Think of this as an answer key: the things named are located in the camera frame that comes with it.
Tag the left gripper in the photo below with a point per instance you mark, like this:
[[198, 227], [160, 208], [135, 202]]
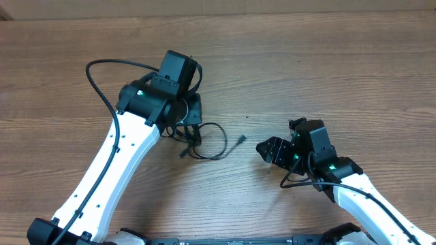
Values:
[[195, 115]]

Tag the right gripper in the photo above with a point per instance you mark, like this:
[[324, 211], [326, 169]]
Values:
[[277, 152]]

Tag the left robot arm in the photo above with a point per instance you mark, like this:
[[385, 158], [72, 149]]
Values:
[[146, 107]]

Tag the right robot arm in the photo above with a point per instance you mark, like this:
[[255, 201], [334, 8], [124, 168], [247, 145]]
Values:
[[344, 182]]

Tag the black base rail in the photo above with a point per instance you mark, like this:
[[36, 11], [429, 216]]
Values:
[[293, 240]]

